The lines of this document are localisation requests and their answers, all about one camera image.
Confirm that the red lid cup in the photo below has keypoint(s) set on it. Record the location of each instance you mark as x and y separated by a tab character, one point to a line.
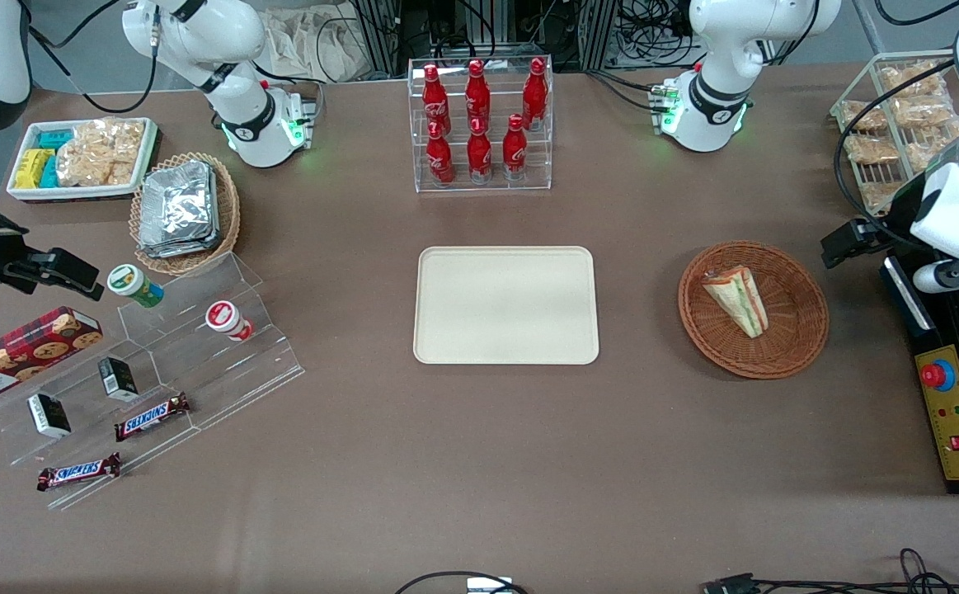
226	320

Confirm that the beige cloth bag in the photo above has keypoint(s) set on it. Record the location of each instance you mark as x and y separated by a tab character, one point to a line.
314	41

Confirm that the silver foil pack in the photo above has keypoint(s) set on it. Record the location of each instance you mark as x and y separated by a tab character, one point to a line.
178	251
178	202

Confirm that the small black box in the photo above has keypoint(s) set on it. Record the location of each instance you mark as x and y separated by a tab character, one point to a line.
49	415
119	379

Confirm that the beige plastic tray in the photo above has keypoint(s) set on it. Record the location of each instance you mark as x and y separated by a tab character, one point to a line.
504	305

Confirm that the black yellow control box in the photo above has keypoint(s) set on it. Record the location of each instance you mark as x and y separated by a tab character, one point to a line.
953	437

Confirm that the round brown wicker basket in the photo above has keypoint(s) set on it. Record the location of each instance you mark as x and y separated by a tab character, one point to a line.
792	346

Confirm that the oval light wicker basket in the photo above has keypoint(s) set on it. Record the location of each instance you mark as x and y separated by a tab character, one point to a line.
230	214

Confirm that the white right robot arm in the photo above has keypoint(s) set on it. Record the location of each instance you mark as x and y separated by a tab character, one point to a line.
223	49

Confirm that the small white device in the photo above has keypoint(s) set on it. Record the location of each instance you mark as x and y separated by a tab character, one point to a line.
489	586

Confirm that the red emergency stop button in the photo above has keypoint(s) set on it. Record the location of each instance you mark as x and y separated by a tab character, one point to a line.
934	375

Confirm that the clear bag of rice crackers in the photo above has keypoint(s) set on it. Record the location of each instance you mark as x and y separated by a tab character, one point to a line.
912	78
865	115
923	111
871	150
879	196

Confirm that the white rectangular snack tray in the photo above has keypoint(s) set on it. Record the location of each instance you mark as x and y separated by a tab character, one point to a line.
75	191

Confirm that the teal snack packet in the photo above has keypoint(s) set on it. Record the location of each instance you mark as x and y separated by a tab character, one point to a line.
57	138
50	173

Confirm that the green chip can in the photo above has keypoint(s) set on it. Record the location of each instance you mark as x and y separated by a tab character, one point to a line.
133	285

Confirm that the yellow snack packet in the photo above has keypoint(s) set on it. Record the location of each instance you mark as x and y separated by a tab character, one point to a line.
32	169

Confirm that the triangular sandwich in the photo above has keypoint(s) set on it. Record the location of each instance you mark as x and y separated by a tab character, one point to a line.
739	301

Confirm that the brown Snickers bar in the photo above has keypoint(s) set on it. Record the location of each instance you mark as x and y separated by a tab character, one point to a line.
79	472
152	417

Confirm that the clear acrylic step display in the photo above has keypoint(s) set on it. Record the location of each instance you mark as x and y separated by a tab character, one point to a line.
223	379

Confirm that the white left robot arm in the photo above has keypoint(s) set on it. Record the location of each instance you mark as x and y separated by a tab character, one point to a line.
718	49

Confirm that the red cola bottle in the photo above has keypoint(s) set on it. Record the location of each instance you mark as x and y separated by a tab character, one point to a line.
514	148
434	99
439	157
535	95
479	153
477	95

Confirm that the clear acrylic bottle rack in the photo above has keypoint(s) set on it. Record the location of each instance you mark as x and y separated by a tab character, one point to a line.
495	186

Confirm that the red tartan cookie box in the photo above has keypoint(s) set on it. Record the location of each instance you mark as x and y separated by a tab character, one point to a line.
25	355

